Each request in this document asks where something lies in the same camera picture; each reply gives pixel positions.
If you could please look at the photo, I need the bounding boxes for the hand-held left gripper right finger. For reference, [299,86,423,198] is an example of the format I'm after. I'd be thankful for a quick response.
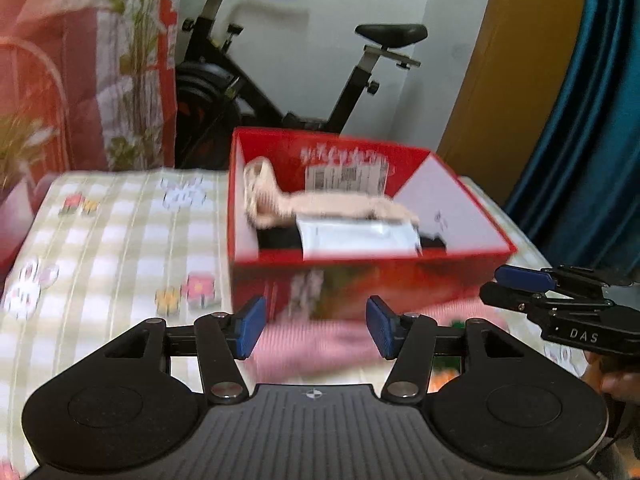
[365,295,532,406]

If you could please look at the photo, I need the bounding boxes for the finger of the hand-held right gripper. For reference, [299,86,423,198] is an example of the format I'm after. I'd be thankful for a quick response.
[494,264,610,302]
[479,282,615,320]

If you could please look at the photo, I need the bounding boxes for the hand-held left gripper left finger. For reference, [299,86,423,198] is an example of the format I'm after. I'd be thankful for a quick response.
[102,295,268,406]

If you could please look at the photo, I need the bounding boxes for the pink knit cloth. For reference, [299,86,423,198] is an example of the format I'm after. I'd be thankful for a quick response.
[249,304,508,387]

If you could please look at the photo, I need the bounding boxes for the plain black glove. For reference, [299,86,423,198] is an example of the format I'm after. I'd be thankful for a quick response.
[256,227,447,252]

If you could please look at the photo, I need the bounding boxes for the white packet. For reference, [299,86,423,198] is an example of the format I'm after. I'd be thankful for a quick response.
[296,214,424,261]

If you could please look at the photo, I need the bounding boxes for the cream knit cloth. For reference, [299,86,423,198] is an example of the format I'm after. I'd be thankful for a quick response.
[243,157,422,231]

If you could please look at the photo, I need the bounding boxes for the red strawberry print cardboard box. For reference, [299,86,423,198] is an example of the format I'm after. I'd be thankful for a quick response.
[227,127,518,322]

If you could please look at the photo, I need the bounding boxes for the orange and white soft item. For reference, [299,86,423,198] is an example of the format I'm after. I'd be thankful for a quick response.
[431,360,467,392]

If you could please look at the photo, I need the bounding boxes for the person's right hand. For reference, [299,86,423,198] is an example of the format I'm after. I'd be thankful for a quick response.
[581,352,628,403]

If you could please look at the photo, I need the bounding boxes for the blue curtain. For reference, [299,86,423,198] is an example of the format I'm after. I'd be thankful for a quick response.
[504,0,640,288]

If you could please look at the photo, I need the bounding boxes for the checked tablecloth with rabbits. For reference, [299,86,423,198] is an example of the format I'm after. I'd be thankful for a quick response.
[0,170,588,473]

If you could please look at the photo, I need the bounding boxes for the wooden door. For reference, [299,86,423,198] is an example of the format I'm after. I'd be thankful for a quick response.
[437,0,594,202]

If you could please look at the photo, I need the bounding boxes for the black exercise bike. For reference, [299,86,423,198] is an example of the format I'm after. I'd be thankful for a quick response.
[175,0,429,171]

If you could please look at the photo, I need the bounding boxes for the red plant print curtain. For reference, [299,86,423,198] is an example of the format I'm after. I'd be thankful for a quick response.
[0,0,187,273]

